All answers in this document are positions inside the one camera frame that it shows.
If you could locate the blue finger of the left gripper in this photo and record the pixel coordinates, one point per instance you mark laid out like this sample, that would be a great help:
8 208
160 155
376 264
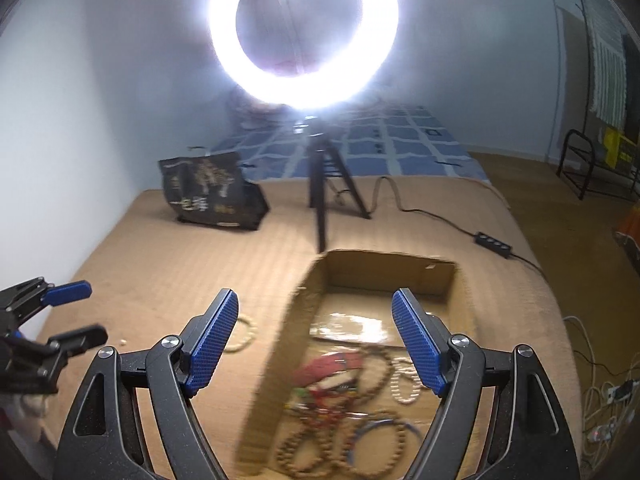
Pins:
75 339
67 292

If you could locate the black clothes rack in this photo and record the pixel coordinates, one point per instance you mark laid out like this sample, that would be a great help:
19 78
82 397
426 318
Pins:
611 101

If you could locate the black snack bag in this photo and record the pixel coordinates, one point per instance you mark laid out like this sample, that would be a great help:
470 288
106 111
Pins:
211 190

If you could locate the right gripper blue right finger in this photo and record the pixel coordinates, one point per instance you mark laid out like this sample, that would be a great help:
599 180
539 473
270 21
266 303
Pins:
527 435

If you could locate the white power strip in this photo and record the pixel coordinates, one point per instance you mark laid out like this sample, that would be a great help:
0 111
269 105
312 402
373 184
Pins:
605 420

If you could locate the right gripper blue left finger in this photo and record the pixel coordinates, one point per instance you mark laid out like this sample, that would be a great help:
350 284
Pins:
103 436

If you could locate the yellow box on rack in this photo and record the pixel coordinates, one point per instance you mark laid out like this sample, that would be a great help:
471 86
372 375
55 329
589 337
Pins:
620 152

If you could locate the white ring light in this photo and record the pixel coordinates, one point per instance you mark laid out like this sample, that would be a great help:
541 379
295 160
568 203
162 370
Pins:
305 54

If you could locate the black tripod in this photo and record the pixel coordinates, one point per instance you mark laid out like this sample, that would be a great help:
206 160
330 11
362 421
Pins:
325 162

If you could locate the cardboard box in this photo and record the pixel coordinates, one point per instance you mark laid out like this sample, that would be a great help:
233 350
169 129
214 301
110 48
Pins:
336 395

